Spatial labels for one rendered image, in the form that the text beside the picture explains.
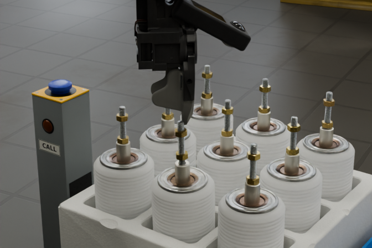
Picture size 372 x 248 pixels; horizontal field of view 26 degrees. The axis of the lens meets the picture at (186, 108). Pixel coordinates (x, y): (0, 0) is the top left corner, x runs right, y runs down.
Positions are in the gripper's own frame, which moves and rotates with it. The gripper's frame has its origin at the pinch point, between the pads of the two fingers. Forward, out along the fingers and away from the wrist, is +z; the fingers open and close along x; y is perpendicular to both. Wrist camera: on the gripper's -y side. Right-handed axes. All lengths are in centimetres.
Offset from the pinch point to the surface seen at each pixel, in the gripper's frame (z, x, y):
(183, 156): 5.8, 1.7, 1.0
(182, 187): 10.0, 3.2, 1.2
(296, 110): 36, -85, -35
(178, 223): 15.1, 4.9, 2.0
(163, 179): 10.0, 0.5, 4.0
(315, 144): 10.7, -10.8, -21.7
